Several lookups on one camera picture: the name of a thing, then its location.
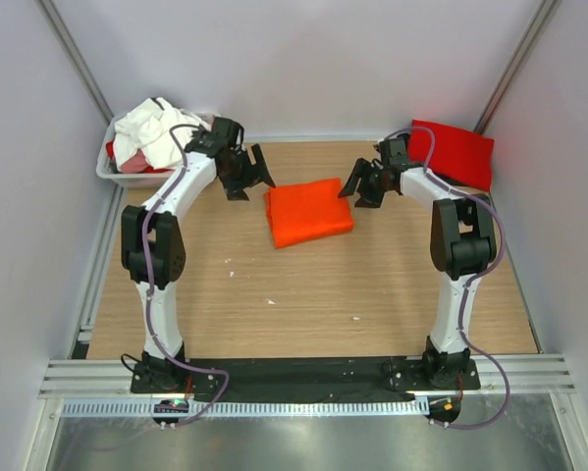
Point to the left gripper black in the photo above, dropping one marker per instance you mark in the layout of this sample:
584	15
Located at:
236	189

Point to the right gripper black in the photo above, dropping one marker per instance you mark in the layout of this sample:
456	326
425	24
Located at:
367	199

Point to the orange t shirt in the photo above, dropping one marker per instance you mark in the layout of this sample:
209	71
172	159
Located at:
302	212

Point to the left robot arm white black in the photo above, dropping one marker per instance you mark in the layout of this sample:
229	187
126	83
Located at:
153	250

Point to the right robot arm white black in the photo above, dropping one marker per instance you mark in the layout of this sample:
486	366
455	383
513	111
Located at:
462	246

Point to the folded black t shirt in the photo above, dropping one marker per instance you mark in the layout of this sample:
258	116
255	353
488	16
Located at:
454	182

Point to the folded red t shirt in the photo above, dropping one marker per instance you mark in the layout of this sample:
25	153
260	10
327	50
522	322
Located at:
460	155

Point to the pink garment in basket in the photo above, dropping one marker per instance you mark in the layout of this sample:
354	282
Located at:
136	164

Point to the crumpled white t shirt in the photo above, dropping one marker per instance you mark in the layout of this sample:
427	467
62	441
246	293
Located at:
147	128

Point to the white plastic basket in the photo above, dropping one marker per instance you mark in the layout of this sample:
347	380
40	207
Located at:
106	172

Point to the red garment in basket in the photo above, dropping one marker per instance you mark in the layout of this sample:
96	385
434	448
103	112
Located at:
109	147

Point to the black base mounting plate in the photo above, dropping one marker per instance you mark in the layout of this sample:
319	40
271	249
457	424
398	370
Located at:
300	380

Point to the slotted grey cable duct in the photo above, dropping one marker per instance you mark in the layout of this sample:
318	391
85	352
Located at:
171	408

